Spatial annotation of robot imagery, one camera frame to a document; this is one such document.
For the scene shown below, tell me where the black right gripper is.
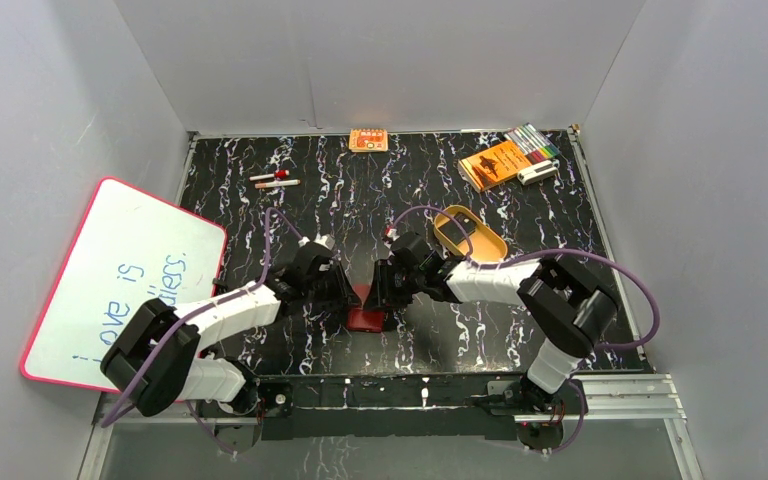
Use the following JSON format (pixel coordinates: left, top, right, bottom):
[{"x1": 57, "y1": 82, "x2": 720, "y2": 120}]
[{"x1": 362, "y1": 259, "x2": 425, "y2": 312}]

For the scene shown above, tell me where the red leather card holder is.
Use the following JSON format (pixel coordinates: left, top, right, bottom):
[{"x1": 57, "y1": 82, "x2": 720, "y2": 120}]
[{"x1": 345, "y1": 284, "x2": 385, "y2": 333}]

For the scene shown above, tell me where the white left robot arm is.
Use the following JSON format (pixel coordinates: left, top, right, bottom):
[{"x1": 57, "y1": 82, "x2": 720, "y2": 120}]
[{"x1": 100, "y1": 235, "x2": 360, "y2": 416}]

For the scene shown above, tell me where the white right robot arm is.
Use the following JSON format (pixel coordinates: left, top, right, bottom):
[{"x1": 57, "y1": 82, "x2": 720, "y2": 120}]
[{"x1": 363, "y1": 232, "x2": 621, "y2": 414}]

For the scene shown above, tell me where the black card in tray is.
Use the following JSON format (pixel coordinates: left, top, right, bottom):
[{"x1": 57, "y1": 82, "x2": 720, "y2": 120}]
[{"x1": 438, "y1": 212, "x2": 476, "y2": 244}]

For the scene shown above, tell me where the yellow oval tray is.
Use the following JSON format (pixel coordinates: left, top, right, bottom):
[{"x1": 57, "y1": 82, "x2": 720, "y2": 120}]
[{"x1": 433, "y1": 205, "x2": 508, "y2": 263}]

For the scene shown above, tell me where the orange white marker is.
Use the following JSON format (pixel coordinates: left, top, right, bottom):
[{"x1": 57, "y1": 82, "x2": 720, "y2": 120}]
[{"x1": 255, "y1": 179, "x2": 301, "y2": 189}]

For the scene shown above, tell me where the red capped marker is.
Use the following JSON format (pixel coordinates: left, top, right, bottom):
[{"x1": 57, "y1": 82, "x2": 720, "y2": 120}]
[{"x1": 249, "y1": 170, "x2": 289, "y2": 182}]

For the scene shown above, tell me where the small orange notepad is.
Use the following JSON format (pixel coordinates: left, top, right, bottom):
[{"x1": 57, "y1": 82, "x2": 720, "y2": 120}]
[{"x1": 348, "y1": 129, "x2": 389, "y2": 153}]

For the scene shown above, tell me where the orange book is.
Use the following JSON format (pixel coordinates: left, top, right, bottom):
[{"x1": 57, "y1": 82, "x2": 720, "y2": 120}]
[{"x1": 457, "y1": 140, "x2": 532, "y2": 192}]

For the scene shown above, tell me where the white whiteboard eraser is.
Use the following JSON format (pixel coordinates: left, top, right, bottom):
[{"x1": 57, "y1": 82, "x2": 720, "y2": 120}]
[{"x1": 517, "y1": 160, "x2": 558, "y2": 185}]

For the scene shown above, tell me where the pack of coloured markers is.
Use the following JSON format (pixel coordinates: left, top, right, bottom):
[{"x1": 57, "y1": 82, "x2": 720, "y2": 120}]
[{"x1": 504, "y1": 123, "x2": 560, "y2": 164}]

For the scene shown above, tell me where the pink framed whiteboard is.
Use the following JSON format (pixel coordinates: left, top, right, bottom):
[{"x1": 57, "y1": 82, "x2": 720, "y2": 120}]
[{"x1": 19, "y1": 177, "x2": 227, "y2": 392}]

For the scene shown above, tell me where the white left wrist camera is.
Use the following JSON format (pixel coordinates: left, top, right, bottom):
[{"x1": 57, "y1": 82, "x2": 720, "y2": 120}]
[{"x1": 298, "y1": 234, "x2": 336, "y2": 251}]

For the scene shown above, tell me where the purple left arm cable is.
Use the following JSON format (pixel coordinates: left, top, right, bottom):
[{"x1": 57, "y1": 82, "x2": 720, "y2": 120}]
[{"x1": 100, "y1": 207, "x2": 312, "y2": 458}]

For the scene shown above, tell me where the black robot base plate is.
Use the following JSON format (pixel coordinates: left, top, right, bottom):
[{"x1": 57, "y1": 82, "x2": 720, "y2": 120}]
[{"x1": 193, "y1": 373, "x2": 589, "y2": 452}]

